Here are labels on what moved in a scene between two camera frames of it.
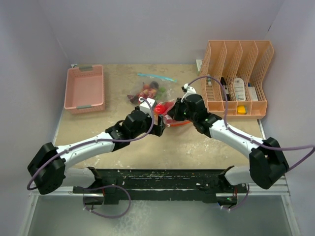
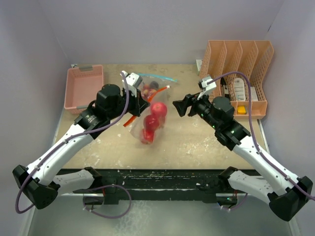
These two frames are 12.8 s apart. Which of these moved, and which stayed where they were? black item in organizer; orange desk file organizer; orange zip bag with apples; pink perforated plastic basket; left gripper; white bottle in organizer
Moved: left gripper; orange zip bag with apples
Stayed: pink perforated plastic basket; orange desk file organizer; black item in organizer; white bottle in organizer
